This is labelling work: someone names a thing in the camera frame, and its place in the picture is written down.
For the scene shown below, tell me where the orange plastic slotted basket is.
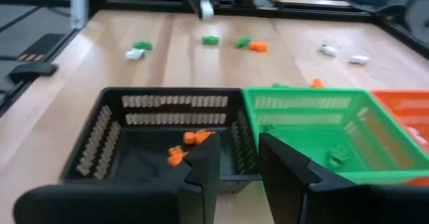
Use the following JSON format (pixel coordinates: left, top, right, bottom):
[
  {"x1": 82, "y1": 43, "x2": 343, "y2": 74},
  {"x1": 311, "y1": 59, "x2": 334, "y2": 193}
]
[{"x1": 370, "y1": 89, "x2": 429, "y2": 188}]

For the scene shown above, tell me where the large white chunky decoration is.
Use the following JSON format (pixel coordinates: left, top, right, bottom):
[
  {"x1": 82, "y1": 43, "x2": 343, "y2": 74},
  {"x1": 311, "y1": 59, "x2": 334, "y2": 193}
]
[{"x1": 407, "y1": 126, "x2": 429, "y2": 148}]

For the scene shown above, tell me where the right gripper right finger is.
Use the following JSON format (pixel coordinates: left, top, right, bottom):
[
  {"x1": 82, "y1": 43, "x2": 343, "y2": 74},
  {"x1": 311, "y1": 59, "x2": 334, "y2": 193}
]
[{"x1": 259, "y1": 133, "x2": 429, "y2": 224}]

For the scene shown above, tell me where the long orange bone decoration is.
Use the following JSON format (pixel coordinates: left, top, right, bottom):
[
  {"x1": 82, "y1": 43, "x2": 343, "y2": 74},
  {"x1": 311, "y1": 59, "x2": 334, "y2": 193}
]
[{"x1": 182, "y1": 129, "x2": 217, "y2": 147}]

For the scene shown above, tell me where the white block decoration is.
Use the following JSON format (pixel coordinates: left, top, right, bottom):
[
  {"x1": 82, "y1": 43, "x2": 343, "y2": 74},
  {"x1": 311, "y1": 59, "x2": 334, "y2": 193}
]
[{"x1": 318, "y1": 44, "x2": 339, "y2": 58}]

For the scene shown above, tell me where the green plastic slotted basket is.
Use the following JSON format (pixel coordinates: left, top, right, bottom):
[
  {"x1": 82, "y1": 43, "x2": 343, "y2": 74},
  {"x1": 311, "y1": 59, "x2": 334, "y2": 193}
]
[{"x1": 241, "y1": 87, "x2": 429, "y2": 185}]

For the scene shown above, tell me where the green zombie hand decoration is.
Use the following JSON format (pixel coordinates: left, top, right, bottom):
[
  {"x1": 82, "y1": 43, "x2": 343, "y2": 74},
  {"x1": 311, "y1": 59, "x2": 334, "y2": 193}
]
[{"x1": 326, "y1": 145, "x2": 351, "y2": 171}]

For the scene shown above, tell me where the small white decoration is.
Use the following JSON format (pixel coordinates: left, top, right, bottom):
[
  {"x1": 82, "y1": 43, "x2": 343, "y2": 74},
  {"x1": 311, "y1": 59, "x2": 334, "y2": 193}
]
[{"x1": 348, "y1": 54, "x2": 371, "y2": 65}]

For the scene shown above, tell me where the white skull decoration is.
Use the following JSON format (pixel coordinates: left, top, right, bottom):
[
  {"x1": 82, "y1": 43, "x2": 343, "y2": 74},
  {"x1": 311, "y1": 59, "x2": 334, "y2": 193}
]
[{"x1": 124, "y1": 48, "x2": 147, "y2": 61}]

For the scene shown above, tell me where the wide green block decoration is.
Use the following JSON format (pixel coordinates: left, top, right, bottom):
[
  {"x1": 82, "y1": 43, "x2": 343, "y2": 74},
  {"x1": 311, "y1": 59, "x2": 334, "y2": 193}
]
[{"x1": 132, "y1": 40, "x2": 154, "y2": 51}]

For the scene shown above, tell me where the round orange decoration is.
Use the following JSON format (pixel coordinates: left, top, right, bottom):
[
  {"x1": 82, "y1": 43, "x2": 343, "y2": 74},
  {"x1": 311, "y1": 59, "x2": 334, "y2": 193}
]
[{"x1": 248, "y1": 41, "x2": 269, "y2": 53}]

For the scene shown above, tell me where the small green block decoration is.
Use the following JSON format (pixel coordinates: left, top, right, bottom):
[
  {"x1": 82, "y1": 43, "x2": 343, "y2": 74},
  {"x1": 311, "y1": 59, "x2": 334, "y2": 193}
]
[
  {"x1": 200, "y1": 35, "x2": 221, "y2": 46},
  {"x1": 233, "y1": 35, "x2": 252, "y2": 49}
]

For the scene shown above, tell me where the black plastic slotted basket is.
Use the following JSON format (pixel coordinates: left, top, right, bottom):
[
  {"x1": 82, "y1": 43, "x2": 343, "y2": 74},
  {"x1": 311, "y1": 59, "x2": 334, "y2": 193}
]
[{"x1": 60, "y1": 87, "x2": 263, "y2": 195}]

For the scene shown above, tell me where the small orange decoration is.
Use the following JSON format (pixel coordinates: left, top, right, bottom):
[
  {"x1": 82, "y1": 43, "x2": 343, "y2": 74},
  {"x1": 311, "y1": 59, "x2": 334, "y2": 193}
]
[{"x1": 166, "y1": 145, "x2": 189, "y2": 168}]

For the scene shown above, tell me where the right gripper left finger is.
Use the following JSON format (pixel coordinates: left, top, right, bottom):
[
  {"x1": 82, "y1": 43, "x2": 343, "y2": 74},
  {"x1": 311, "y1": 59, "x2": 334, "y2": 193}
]
[{"x1": 13, "y1": 132, "x2": 222, "y2": 224}]

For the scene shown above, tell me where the white post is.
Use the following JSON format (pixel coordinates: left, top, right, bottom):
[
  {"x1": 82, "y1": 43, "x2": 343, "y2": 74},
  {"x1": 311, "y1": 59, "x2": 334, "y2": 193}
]
[{"x1": 70, "y1": 0, "x2": 90, "y2": 30}]

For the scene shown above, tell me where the black orange-striped floor mat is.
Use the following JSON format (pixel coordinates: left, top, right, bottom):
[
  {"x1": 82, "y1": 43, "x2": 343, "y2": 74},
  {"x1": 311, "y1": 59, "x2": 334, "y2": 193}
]
[{"x1": 16, "y1": 32, "x2": 68, "y2": 62}]

